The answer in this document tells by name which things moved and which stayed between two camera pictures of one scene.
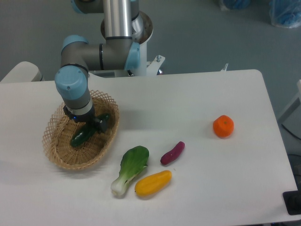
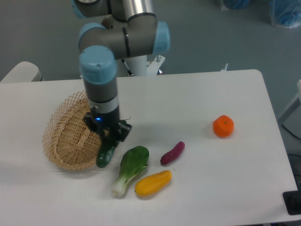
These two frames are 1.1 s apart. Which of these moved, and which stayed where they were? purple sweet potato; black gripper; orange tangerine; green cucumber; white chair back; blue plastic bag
Moved: black gripper; green cucumber
Stayed: purple sweet potato; orange tangerine; white chair back; blue plastic bag
